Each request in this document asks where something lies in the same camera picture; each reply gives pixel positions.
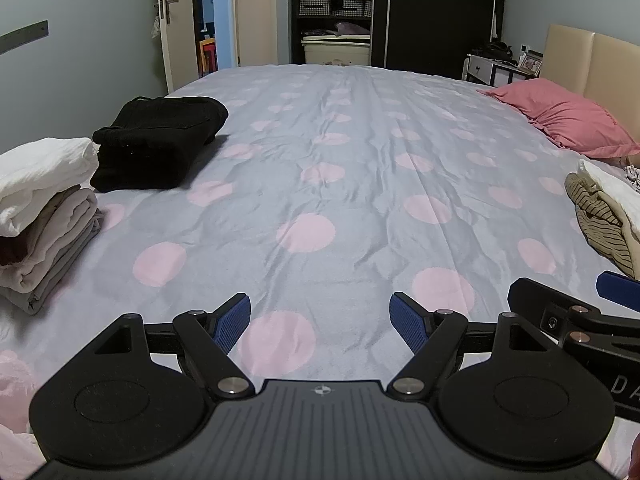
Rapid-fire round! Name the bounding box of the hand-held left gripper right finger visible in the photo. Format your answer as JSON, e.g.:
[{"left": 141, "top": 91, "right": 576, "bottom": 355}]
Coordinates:
[{"left": 389, "top": 291, "right": 548, "bottom": 401}]

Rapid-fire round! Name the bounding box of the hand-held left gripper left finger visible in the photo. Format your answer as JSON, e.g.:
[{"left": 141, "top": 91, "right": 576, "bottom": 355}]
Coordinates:
[{"left": 92, "top": 293, "right": 253, "bottom": 401}]

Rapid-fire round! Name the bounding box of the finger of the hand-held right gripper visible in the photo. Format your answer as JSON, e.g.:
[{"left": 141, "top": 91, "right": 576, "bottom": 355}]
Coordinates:
[
  {"left": 596, "top": 270, "right": 640, "bottom": 313},
  {"left": 507, "top": 277, "right": 640, "bottom": 356}
]

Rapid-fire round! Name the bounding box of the brown striped garment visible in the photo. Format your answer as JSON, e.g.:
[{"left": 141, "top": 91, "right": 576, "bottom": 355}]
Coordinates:
[{"left": 565, "top": 171, "right": 640, "bottom": 281}]

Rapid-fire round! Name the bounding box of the grey pink-dotted bed sheet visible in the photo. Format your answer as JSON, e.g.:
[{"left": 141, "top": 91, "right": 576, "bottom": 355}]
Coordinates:
[{"left": 0, "top": 63, "right": 640, "bottom": 480}]

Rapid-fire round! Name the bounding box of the pink pillow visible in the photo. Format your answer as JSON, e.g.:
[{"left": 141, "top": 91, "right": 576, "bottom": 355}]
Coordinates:
[{"left": 477, "top": 78, "right": 640, "bottom": 160}]

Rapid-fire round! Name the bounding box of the black folded garment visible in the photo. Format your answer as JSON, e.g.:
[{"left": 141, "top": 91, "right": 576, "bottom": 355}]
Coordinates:
[{"left": 91, "top": 127, "right": 222, "bottom": 194}]

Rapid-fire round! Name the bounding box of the grey folded cloth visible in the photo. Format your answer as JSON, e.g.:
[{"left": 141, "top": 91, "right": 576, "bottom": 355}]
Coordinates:
[{"left": 0, "top": 210, "right": 105, "bottom": 316}]

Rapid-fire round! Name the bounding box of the beige folded cloth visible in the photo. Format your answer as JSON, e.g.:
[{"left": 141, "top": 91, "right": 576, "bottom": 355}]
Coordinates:
[{"left": 0, "top": 186, "right": 99, "bottom": 293}]

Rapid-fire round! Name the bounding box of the pale pink cloth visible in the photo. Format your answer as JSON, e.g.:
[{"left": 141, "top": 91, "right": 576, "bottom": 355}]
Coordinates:
[{"left": 0, "top": 349, "right": 48, "bottom": 478}]

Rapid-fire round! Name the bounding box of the beige padded headboard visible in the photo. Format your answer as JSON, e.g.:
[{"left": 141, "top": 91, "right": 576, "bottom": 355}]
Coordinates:
[{"left": 542, "top": 23, "right": 640, "bottom": 126}]

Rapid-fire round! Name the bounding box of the white nightstand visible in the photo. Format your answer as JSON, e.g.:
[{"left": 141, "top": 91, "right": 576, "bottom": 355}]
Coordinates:
[{"left": 462, "top": 54, "right": 538, "bottom": 86}]

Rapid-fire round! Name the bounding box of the white folded cloth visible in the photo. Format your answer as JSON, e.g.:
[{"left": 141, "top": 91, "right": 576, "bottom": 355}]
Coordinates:
[{"left": 0, "top": 137, "right": 101, "bottom": 237}]

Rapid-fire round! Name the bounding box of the black bag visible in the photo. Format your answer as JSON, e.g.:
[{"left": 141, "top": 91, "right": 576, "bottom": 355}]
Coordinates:
[{"left": 472, "top": 40, "right": 516, "bottom": 66}]

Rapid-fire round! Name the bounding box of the yellow and red chair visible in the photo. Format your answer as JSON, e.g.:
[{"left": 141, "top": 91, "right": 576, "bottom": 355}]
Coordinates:
[{"left": 199, "top": 37, "right": 218, "bottom": 77}]

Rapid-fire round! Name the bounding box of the white room door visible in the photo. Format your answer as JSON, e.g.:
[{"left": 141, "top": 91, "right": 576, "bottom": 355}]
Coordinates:
[{"left": 156, "top": 0, "right": 197, "bottom": 93}]

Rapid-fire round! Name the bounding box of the cream storage box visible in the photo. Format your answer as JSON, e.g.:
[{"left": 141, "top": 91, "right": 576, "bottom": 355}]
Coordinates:
[{"left": 301, "top": 35, "right": 372, "bottom": 66}]

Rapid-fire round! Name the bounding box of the purple cloth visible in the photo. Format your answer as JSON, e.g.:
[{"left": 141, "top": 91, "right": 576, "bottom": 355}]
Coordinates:
[{"left": 334, "top": 21, "right": 371, "bottom": 38}]

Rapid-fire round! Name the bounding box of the dark wardrobe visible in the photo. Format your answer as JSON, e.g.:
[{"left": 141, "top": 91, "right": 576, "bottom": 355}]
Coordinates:
[{"left": 290, "top": 0, "right": 506, "bottom": 81}]

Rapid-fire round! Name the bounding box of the beige hallway door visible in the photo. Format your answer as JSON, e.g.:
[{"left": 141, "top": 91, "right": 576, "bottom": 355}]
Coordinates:
[{"left": 232, "top": 0, "right": 279, "bottom": 67}]

